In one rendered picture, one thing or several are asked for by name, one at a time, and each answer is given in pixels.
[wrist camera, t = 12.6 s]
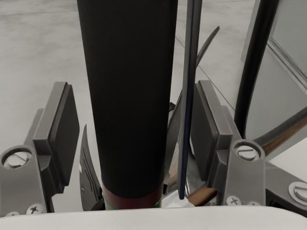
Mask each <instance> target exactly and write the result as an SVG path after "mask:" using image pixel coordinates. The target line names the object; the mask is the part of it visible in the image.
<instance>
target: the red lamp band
mask: <svg viewBox="0 0 307 230"><path fill-rule="evenodd" d="M101 178H102V177H101ZM101 181H102V179H101ZM102 187H103V193H104V196H105V198H106V200H107V201H108V203H109V204H110V205H112V206H113V207H115V208H116V209H118V210H121V209H148V208H150V207H152V206H153V205H154V204H155V203H156V202H157V201H158V200H159V199H160V197H161V195H162V192H163V187H164V177H163V181H162V183H161V184H160V186H159V187H158V188H157V189H156V190H155V191H154V192H152V193H151V194H149V195H147V196H145V197H141V198H137V199H127V198H122V197H119V196H116V195H114V194H113V193H111V192H110V191H109V190H108V189H107V188H106V187H105V185H104V184H103V181H102Z"/></svg>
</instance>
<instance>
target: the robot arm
mask: <svg viewBox="0 0 307 230"><path fill-rule="evenodd" d="M79 132H80V127H79V119H78V114H77V109H76V104H75V99H74V93H73V87H72V85H71V84H68V82H54V84H53V87H52V90H51V92H50V95H49V98H48V100H47V102H46V105H45V108H39V109H37V111H36V113H35V116H34V118H33V120H32V123H31V125H30V128H29V130H28V133H27V135H26V137H25V140H24V142H23V144H22V145H17V146H13V147H10V148H9V149H7V150H5V151H4V152H3V153H2V154H1V155H0V230H307V182H305V181H304V180H302V179H300V178H298V177H296V176H294V175H293V174H291V173H289V172H287V171H285V170H283V169H281V168H280V167H278V166H276V165H274V164H272V163H270V162H269V161H267V160H265V152H264V150H263V148H262V147H261V146H260V145H259V144H258V143H256V142H254V141H251V140H247V139H242V137H241V135H240V133H239V131H238V129H237V127H236V124H235V122H234V120H233V118H232V115H231V113H230V111H229V109H228V107H227V106H226V105H221V104H220V102H219V99H218V97H217V94H216V92H215V90H214V87H213V85H212V83H211V81H210V80H199V81H198V83H195V88H194V98H193V108H192V119H191V133H190V137H191V142H192V146H193V150H194V154H195V158H196V163H197V166H198V170H199V174H200V178H201V181H205V184H206V188H214V189H216V190H217V198H216V204H215V206H200V207H174V208H151V209H121V210H102V211H82V212H62V213H55V212H54V207H53V201H52V197H53V196H54V195H55V194H59V193H64V187H65V186H68V185H69V182H70V177H71V172H72V168H73V163H74V157H75V153H76V148H77V143H78V138H79Z"/></svg>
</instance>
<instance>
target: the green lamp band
mask: <svg viewBox="0 0 307 230"><path fill-rule="evenodd" d="M162 197H163V193H162V195H161V197H160V199H159V201H158V202H157V203H156V204H155V205H154V206H153V207H151V208H161V205H162ZM104 201H105V207H106V210H116V209H115V208H113V207H112V206H111V205H110V204H109V203H108V202H107V200H106V198H105V196H104Z"/></svg>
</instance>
